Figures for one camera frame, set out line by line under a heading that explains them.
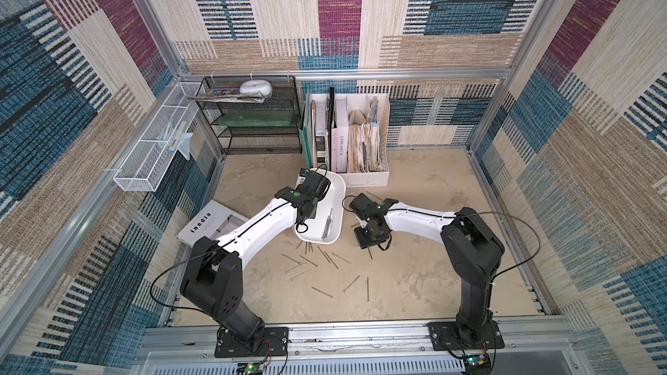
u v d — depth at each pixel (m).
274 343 0.72
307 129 0.86
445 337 0.74
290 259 0.89
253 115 1.05
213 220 0.94
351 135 0.98
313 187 0.68
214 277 0.44
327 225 0.92
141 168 0.80
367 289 0.83
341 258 0.89
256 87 0.90
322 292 0.83
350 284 0.84
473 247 0.50
